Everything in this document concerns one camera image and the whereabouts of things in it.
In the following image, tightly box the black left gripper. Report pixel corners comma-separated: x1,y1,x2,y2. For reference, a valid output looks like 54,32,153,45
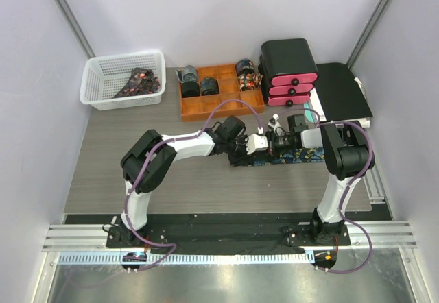
224,136,255,167

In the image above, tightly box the blue snail pattern tie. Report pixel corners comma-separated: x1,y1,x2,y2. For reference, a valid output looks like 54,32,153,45
238,147,325,167

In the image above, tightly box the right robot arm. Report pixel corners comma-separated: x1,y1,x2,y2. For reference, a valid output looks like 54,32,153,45
267,114,375,247

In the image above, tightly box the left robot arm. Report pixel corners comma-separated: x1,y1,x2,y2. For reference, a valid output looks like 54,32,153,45
121,116,246,247

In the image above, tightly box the teal round pad packet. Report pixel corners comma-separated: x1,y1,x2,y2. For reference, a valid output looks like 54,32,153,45
303,102,320,123

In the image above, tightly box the white paper box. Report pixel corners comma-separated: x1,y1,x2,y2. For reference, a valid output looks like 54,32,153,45
309,88,326,121

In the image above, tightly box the orange wooden divider tray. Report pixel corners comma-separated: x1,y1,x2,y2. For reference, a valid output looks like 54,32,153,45
179,64,265,121

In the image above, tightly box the orange floral rolled tie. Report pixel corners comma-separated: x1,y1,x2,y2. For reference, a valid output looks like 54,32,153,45
237,73,263,91

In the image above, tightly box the black pink drawer unit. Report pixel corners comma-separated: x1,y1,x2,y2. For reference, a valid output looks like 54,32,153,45
258,38,318,107

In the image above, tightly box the dark blue rolled tie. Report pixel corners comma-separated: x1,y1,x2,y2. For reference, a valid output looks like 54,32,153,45
200,77,220,96

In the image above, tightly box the black rolled tie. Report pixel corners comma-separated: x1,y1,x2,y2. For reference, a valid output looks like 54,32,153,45
181,81,200,99

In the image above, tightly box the blue floral rolled tie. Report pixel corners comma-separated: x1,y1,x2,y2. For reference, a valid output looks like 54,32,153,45
235,58,255,77

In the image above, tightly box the grey rolled tie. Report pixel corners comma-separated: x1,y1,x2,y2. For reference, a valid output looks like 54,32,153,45
176,65,198,83

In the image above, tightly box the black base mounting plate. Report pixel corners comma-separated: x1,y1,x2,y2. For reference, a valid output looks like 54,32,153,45
105,213,351,254

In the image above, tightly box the dark red dotted tie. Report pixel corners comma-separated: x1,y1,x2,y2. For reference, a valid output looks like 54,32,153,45
113,67,161,99

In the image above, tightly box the white plastic basket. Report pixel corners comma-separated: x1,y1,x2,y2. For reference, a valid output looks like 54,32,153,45
80,50,166,111

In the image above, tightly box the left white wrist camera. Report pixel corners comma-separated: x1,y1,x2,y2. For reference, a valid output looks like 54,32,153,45
246,134,268,155

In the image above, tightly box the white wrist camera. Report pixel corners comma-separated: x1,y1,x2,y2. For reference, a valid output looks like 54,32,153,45
246,134,268,155
268,114,281,131

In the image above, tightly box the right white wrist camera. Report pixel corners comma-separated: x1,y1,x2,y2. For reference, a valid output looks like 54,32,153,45
268,114,281,131

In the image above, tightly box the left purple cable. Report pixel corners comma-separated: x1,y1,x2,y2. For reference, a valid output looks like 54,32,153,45
123,99,265,271

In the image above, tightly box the white slotted cable duct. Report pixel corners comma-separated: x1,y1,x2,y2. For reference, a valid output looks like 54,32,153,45
58,250,315,266

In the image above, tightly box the aluminium frame rail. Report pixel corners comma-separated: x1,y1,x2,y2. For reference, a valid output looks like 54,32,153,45
43,221,417,255

